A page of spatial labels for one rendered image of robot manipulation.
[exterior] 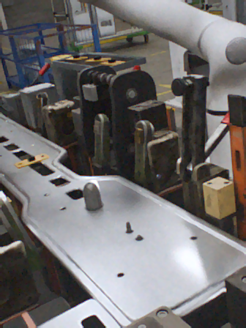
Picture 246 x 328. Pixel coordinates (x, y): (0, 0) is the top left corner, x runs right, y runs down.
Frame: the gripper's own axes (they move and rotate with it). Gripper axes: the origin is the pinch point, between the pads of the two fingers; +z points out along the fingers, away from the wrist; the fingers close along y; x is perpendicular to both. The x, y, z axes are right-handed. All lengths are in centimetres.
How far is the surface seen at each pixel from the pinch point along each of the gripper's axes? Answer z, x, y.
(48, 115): 8.6, 9.8, 2.7
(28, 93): -0.2, 19.6, -6.9
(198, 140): 29, -19, 54
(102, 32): -12, 736, -503
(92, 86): 11.6, 5.6, 25.7
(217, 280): 38, -41, 57
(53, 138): 14.0, 8.0, -1.5
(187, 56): 65, 255, -105
